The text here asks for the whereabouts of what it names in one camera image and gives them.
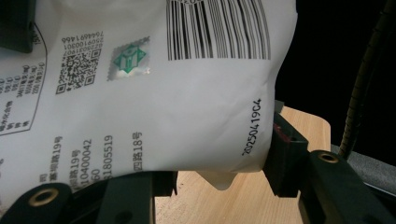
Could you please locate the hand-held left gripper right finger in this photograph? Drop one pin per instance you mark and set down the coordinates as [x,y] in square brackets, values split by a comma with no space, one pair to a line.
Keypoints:
[286,161]

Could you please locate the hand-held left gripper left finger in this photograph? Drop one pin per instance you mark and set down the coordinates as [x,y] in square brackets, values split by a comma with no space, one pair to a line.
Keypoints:
[165,183]

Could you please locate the white printed pouch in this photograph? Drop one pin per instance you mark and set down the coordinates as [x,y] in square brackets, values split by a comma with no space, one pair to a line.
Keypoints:
[186,109]

